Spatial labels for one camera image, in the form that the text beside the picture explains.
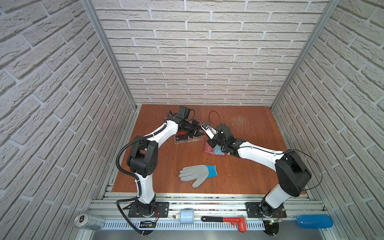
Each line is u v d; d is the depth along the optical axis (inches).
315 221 27.6
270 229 27.4
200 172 33.5
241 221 27.4
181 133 38.4
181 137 38.5
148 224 28.3
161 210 28.8
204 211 29.4
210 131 29.0
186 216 25.5
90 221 23.6
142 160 19.5
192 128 31.2
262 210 26.0
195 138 39.5
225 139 26.3
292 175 17.9
